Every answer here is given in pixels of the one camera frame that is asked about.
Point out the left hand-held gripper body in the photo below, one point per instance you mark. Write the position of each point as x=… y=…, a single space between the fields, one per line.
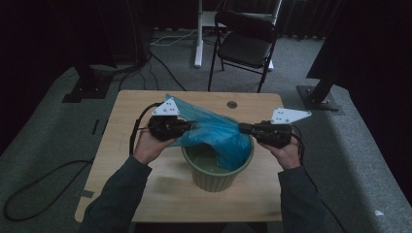
x=165 y=127

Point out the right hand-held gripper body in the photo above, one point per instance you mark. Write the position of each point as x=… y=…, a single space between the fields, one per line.
x=273 y=134

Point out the person's left hand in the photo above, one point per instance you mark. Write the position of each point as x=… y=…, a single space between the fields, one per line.
x=149 y=149

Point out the dark pleated curtain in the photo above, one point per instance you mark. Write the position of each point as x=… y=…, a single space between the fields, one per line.
x=307 y=19

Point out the black stand with square base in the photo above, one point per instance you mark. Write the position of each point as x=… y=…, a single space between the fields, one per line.
x=87 y=87

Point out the grey tape strip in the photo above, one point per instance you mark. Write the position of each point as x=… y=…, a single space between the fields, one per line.
x=86 y=193

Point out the green plastic bin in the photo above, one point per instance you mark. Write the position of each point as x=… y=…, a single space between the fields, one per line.
x=210 y=179

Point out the round table grommet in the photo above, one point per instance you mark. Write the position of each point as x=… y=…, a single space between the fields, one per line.
x=232 y=105

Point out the black slanted stand base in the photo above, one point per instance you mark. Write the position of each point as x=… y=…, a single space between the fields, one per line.
x=315 y=97

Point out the person's right hand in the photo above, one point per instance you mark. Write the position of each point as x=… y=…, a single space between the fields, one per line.
x=288 y=157

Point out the black folding chair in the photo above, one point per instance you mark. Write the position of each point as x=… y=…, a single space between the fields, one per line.
x=244 y=48

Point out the white paper scrap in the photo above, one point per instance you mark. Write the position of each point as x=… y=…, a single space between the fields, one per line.
x=379 y=213

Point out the blue plastic bag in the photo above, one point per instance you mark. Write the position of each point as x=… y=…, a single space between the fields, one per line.
x=217 y=132

